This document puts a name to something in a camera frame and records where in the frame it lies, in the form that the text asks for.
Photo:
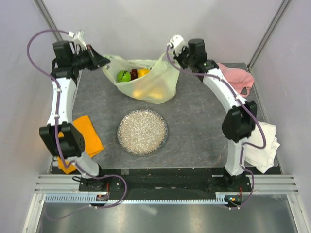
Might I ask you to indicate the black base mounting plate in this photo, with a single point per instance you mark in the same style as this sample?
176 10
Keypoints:
197 179

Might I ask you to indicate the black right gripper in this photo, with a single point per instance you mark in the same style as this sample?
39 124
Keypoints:
178 58

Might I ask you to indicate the translucent green plastic bag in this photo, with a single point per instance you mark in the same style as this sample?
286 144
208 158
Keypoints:
162 76

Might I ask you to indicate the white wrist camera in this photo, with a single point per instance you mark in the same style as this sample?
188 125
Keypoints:
78 40
177 43

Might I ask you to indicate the yellow fake banana bunch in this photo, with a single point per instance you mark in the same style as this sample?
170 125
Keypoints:
148 94

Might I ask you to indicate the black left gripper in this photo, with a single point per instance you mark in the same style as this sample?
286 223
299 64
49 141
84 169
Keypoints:
96 60

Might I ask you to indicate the grey slotted cable duct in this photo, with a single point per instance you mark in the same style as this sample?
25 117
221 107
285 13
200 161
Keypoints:
96 199

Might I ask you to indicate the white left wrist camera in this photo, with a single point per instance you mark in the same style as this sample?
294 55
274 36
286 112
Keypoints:
78 40

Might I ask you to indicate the red fake fruit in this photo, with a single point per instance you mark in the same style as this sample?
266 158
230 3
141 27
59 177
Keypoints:
134 74

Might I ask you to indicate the pink baseball cap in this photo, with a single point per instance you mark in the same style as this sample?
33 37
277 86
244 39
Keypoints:
241 80

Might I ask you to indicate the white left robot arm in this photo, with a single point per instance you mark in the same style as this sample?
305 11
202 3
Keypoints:
60 136

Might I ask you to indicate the speckled glass plate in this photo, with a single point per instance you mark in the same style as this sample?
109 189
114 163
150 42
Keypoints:
142 132

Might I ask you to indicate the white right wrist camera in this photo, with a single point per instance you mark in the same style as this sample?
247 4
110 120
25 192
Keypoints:
177 43

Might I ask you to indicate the green fake apple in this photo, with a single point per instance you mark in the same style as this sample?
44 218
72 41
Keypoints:
124 76

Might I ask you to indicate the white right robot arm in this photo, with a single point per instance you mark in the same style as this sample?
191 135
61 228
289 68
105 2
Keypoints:
239 122

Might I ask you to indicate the yellow fake lemon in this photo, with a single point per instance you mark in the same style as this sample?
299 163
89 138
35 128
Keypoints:
142 72

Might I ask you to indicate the orange cloth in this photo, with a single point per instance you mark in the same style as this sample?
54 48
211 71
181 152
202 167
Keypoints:
91 146

